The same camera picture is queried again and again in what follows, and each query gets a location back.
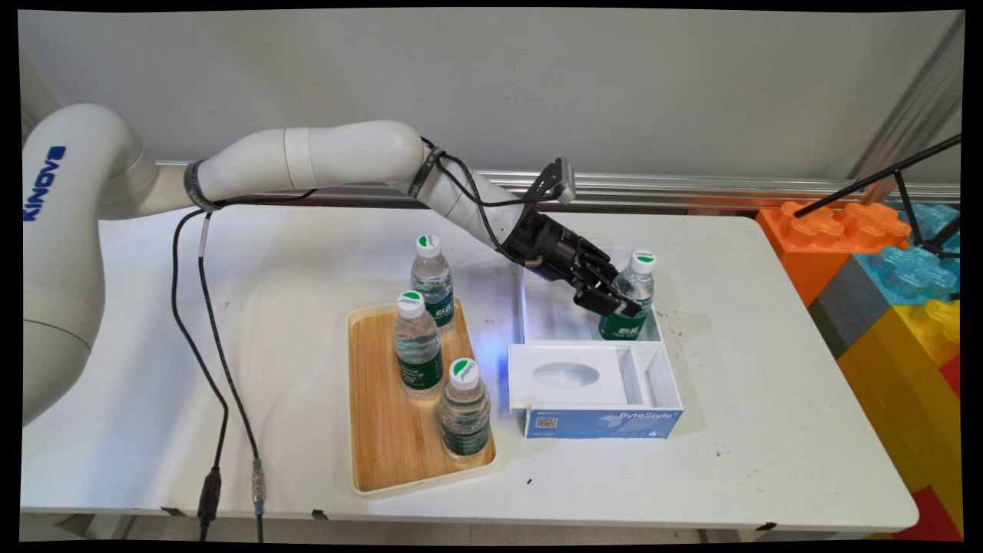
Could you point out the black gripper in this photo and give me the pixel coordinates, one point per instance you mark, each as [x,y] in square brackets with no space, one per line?
[549,246]

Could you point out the clear water bottle green label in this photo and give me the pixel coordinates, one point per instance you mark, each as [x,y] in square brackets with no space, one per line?
[643,263]
[465,415]
[418,346]
[431,284]

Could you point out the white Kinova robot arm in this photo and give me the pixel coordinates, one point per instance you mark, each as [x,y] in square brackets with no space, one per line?
[338,153]

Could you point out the blue box base white insert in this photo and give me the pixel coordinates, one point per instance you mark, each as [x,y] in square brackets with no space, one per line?
[607,424]

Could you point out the large orange building brick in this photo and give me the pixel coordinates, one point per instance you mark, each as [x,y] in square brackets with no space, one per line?
[806,246]

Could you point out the grey building brick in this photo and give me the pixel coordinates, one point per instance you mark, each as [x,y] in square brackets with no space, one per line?
[845,303]

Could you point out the black tripod stand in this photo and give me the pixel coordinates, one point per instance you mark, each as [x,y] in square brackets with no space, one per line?
[845,190]

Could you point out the wooden tray with cream rim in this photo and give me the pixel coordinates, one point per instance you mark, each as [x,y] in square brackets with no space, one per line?
[384,430]

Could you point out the translucent blue building brick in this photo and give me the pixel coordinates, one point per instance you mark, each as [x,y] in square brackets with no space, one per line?
[933,219]
[906,276]

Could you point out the large yellow building brick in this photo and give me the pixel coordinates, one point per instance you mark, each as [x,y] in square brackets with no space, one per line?
[898,399]

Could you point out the studded yellow building brick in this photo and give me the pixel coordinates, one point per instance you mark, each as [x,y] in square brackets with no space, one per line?
[943,319]

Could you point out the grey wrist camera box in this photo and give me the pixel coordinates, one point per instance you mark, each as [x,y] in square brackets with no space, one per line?
[564,184]

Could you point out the aluminium wall rail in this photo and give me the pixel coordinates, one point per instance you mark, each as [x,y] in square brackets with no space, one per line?
[691,188]

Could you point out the aluminium frame post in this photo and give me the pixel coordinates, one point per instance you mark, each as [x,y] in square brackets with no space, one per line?
[914,100]

